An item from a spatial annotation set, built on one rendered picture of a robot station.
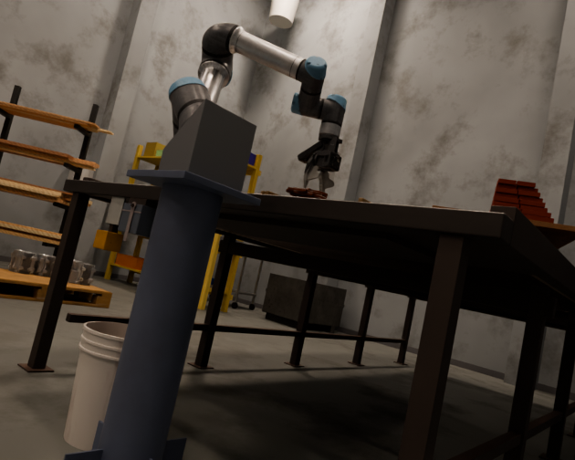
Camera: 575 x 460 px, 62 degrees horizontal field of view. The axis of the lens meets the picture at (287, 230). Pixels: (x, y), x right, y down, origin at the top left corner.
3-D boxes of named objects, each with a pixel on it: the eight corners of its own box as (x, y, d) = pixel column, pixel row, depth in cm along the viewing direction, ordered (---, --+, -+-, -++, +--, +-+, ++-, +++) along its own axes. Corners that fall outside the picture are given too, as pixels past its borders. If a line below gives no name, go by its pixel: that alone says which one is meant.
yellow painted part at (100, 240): (102, 249, 200) (117, 195, 203) (92, 246, 206) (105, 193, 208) (120, 253, 206) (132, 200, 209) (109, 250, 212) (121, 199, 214)
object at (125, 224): (130, 242, 187) (141, 197, 189) (111, 237, 196) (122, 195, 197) (154, 247, 195) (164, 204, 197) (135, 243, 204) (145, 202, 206)
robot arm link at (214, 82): (167, 127, 144) (204, 34, 178) (169, 162, 156) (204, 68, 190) (206, 133, 145) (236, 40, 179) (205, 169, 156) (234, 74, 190)
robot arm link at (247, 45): (214, 5, 171) (335, 58, 161) (214, 33, 179) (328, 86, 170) (195, 16, 164) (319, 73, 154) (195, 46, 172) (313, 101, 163)
